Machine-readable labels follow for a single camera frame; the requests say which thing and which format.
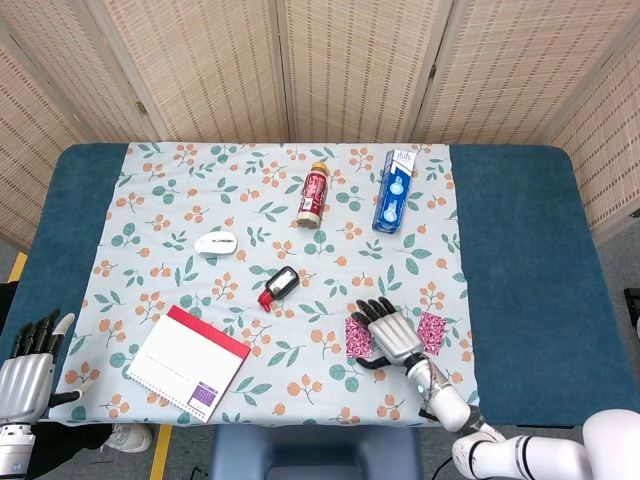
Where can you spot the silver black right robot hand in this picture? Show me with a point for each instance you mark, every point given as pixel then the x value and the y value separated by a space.
pixel 397 340

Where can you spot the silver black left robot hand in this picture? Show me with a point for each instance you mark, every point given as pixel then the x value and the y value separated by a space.
pixel 25 385

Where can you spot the pink patterned card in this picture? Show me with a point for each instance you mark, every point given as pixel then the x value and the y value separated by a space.
pixel 356 340
pixel 431 332

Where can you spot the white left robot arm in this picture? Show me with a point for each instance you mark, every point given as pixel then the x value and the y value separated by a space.
pixel 15 452

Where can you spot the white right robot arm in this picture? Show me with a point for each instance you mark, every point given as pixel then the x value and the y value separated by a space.
pixel 450 405

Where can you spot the black trouser leg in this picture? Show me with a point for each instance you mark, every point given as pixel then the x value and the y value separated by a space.
pixel 65 445

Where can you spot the white sneaker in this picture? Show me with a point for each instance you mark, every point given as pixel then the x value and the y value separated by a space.
pixel 130 437

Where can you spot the black ink bottle red cap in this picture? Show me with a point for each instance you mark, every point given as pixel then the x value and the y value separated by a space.
pixel 282 284

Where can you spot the blue white carton box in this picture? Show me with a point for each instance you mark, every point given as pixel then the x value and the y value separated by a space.
pixel 392 200

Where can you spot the blue grey chair seat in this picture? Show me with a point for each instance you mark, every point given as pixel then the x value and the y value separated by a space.
pixel 310 450

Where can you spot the blue padded table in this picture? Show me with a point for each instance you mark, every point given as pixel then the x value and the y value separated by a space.
pixel 525 250

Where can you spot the red cover spiral notebook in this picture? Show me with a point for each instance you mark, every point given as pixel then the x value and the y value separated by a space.
pixel 185 365

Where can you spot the red labelled drink bottle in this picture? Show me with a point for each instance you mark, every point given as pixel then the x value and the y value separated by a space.
pixel 312 195

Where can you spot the floral leaf berry tablecloth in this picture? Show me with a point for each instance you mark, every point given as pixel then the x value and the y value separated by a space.
pixel 250 210

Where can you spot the white computer mouse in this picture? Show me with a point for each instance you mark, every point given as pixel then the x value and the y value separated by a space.
pixel 215 245

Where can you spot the black equipment stand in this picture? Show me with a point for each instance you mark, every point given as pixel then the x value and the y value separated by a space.
pixel 634 305

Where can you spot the brass screen hinge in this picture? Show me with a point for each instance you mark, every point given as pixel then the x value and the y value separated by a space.
pixel 141 108
pixel 433 70

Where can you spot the woven folding screen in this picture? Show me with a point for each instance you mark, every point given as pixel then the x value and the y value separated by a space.
pixel 200 65

